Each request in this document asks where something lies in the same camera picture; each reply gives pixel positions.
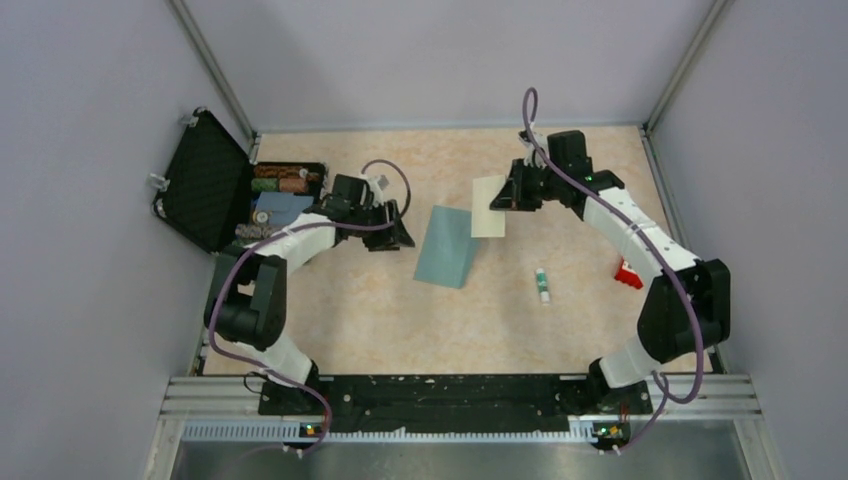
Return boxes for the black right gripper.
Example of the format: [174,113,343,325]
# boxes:
[490,159,564,213]

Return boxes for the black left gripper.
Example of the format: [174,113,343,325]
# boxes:
[351,199,416,252]

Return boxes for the beige letter paper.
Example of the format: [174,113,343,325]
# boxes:
[471,175,506,239]

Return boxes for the green white glue stick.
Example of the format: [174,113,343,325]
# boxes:
[535,268,551,305]

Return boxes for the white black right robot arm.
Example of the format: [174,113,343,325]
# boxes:
[489,129,731,412]

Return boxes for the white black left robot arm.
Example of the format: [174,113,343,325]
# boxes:
[204,174,415,415]

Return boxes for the black poker chip case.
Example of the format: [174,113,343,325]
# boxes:
[148,107,329,254]

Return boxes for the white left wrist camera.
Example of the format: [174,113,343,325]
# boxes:
[364,175,389,204]

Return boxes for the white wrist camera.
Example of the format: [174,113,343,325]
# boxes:
[364,175,389,204]
[518,130,548,168]

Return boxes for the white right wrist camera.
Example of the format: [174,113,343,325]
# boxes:
[518,130,548,168]

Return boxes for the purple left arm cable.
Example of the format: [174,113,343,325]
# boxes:
[206,158,413,460]

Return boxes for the aluminium front frame rail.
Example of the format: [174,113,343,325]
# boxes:
[145,374,786,479]

